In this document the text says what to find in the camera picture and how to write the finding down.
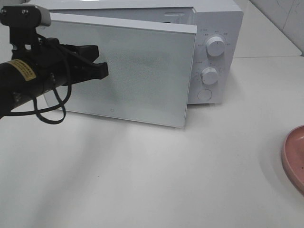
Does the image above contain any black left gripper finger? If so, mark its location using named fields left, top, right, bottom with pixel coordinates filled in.
left=59, top=44, right=99, bottom=66
left=69, top=62, right=109, bottom=83

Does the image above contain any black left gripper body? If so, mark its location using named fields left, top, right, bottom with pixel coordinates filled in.
left=10, top=37, right=73, bottom=93

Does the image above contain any white microwave door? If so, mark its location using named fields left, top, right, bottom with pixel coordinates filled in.
left=37, top=13, right=197, bottom=128

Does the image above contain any round white door button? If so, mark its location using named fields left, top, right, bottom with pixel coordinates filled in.
left=198, top=89, right=212, bottom=101

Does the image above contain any white timer knob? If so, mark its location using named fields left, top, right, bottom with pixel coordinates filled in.
left=200, top=67, right=219, bottom=85

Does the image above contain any pink plate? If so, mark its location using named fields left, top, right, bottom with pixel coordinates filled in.
left=281, top=125, right=304, bottom=195

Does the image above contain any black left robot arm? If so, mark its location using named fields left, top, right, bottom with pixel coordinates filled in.
left=0, top=35, right=109, bottom=124

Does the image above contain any white microwave oven body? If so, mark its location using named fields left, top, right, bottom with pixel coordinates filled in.
left=33, top=0, right=243, bottom=105

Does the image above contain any upper white power knob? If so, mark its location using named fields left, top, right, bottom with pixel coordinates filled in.
left=206, top=35, right=225, bottom=57

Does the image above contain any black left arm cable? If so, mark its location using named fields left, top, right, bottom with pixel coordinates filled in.
left=9, top=35, right=72, bottom=124

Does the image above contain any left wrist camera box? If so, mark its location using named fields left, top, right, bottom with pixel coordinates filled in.
left=0, top=4, right=51, bottom=47

